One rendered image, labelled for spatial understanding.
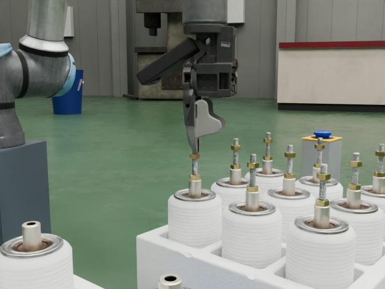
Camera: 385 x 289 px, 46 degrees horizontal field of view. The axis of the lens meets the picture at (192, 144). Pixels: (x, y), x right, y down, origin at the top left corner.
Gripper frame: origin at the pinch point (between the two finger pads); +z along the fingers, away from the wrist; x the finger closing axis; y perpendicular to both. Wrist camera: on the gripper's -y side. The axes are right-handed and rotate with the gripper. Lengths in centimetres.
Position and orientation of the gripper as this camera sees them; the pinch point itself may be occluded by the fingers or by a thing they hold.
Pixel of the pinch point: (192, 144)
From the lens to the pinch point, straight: 78.5
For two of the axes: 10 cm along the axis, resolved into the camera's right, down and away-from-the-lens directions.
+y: 9.7, 0.4, -2.3
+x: 2.3, -1.6, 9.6
